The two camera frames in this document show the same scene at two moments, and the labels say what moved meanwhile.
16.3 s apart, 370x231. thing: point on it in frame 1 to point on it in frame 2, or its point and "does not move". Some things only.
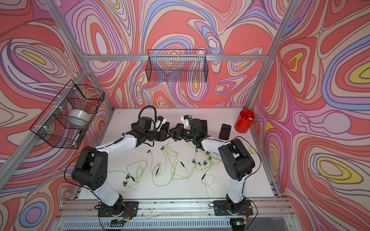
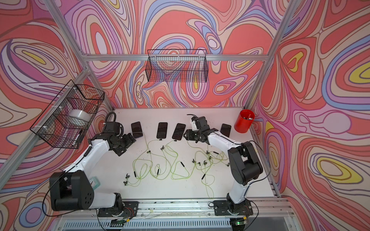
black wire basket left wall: [64, 122] does not move
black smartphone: [165, 126] does not move
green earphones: [166, 149] to [159, 168]
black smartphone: [225, 131] does not move
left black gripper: [161, 136] to [129, 140]
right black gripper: [179, 129] to [189, 135]
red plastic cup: [244, 121] does not move
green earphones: [180, 171] does not move
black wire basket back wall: [177, 66] does not move
